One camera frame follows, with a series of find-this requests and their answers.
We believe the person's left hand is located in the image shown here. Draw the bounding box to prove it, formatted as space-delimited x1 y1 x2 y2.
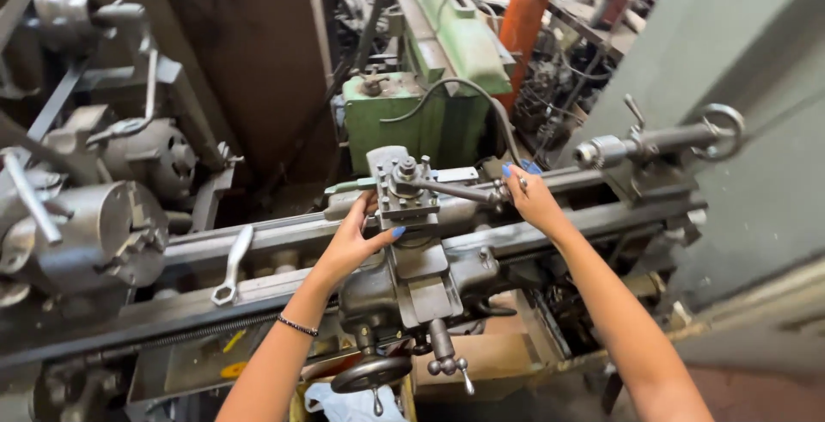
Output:
315 190 407 289

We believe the person's right hand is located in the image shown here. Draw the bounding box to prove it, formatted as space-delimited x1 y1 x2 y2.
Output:
500 159 573 244

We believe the steel tool post lever handle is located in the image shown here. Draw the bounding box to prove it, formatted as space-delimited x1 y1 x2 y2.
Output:
406 174 511 208

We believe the grey steel lathe tool post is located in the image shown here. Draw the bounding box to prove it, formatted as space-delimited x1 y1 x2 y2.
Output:
366 146 443 231

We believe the grey metal lathe bed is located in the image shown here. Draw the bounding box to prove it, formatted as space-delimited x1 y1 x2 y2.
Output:
0 164 710 373

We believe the heap of metal parts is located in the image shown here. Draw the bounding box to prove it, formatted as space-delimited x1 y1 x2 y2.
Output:
514 42 614 155

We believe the green metal machine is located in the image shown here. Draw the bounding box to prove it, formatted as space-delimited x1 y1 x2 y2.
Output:
342 0 518 175

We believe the grey lathe carriage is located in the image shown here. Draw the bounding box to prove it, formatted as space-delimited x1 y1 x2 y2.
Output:
322 177 537 360

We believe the orange gas cylinder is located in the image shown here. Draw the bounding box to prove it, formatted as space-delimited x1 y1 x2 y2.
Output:
495 0 554 115

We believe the grey lathe tailstock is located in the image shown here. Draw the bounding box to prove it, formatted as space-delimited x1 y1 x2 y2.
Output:
572 95 747 205

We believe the green cutting tool holder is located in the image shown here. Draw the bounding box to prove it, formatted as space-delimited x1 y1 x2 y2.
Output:
324 177 379 196

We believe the brown cardboard box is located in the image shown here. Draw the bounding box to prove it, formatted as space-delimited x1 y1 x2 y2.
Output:
412 290 550 388

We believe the cluttered workbench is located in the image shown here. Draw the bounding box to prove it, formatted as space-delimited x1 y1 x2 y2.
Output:
548 0 678 62

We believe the black carriage handwheel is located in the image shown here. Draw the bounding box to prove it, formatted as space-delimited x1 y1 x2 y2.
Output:
330 354 414 417

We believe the white plastic bag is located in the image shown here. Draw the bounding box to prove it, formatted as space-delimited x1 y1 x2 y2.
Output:
304 381 408 422

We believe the grey lathe headstock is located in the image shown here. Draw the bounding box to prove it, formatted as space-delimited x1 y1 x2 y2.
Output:
0 0 247 218

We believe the steel lathe chuck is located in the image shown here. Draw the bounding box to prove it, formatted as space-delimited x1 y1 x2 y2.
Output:
18 180 170 291

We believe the steel chuck key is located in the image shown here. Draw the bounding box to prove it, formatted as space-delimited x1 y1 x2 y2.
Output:
0 148 65 246

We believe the grey flexible hose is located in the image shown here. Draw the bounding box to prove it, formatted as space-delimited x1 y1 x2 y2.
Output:
380 77 527 169

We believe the steel cross slide crank handle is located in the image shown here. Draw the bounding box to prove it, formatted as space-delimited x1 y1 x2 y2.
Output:
425 319 477 397

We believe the black beaded bracelet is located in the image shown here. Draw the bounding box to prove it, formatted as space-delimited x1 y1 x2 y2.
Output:
277 314 320 338

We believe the silver ring spanner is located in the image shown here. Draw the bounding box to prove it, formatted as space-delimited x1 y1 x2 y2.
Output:
211 225 255 307

